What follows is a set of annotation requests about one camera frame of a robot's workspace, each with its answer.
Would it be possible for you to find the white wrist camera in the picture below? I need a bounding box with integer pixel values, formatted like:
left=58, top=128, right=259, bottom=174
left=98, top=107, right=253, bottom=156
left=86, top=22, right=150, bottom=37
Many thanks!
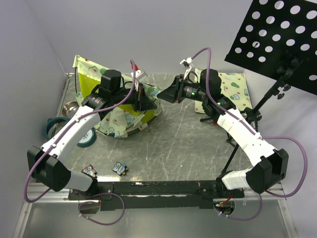
left=180, top=57, right=194, bottom=79
left=135, top=65, right=148, bottom=90

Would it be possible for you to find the teal double pet bowl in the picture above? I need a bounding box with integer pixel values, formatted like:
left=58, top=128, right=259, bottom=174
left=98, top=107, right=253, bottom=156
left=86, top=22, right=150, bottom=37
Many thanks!
left=45, top=116, right=97, bottom=148

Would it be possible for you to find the stainless steel pet bowl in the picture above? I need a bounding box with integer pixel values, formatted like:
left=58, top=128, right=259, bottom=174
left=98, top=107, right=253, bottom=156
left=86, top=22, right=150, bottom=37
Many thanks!
left=62, top=101, right=79, bottom=119

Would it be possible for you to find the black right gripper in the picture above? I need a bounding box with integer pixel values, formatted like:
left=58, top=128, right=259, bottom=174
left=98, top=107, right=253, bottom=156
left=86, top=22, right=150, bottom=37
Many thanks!
left=157, top=74, right=209, bottom=104

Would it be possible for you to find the red owl puzzle piece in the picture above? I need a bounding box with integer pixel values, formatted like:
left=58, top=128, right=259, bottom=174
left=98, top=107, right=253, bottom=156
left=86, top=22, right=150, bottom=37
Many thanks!
left=82, top=165, right=97, bottom=178

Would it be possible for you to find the green patterned pet tent fabric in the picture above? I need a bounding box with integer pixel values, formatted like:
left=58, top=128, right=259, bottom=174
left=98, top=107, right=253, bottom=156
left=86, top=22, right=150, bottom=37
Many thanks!
left=72, top=54, right=163, bottom=139

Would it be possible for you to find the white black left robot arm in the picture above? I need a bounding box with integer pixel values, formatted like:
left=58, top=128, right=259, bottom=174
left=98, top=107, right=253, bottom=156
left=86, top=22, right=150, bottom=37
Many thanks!
left=27, top=69, right=157, bottom=199

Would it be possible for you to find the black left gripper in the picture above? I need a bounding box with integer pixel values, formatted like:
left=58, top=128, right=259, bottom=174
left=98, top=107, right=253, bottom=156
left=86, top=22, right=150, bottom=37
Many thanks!
left=112, top=82, right=157, bottom=113

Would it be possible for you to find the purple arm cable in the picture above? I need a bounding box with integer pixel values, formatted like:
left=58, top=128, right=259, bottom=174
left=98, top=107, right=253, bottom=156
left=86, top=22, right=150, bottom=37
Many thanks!
left=23, top=59, right=127, bottom=226
left=190, top=47, right=308, bottom=221

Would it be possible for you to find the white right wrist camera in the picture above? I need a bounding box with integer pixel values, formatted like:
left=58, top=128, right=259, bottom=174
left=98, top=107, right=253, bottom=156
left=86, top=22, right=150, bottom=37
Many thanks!
left=180, top=57, right=194, bottom=79

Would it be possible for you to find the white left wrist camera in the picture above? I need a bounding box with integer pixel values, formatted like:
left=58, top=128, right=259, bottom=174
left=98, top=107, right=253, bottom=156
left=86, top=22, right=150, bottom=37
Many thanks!
left=135, top=65, right=148, bottom=90

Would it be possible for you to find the black tent pole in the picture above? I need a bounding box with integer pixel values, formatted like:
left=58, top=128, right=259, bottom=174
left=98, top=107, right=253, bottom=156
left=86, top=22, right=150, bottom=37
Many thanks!
left=73, top=66, right=157, bottom=136

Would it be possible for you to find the green patterned tent mat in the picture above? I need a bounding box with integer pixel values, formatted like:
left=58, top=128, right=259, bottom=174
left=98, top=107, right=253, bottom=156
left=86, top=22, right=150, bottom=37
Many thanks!
left=193, top=68, right=253, bottom=115

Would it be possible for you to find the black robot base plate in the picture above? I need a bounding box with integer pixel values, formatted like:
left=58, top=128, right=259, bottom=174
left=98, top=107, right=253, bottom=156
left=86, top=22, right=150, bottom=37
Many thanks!
left=68, top=180, right=245, bottom=211

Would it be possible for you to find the black music stand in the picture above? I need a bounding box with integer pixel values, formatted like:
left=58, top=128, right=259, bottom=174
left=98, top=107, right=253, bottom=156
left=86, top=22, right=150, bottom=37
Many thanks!
left=199, top=0, right=317, bottom=174

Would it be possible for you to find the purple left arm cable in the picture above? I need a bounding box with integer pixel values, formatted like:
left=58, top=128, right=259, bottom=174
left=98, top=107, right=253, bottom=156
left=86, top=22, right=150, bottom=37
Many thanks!
left=23, top=59, right=127, bottom=226

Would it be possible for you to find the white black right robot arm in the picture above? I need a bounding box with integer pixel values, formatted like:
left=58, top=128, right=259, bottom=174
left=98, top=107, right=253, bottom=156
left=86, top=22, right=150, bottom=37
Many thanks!
left=157, top=69, right=289, bottom=198

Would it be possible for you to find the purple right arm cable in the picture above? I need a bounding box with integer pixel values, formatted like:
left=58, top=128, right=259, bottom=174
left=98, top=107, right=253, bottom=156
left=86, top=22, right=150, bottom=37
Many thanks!
left=190, top=47, right=308, bottom=221

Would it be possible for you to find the blue owl puzzle piece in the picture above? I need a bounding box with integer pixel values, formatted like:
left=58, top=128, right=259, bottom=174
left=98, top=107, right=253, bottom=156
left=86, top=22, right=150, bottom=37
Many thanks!
left=112, top=162, right=129, bottom=176

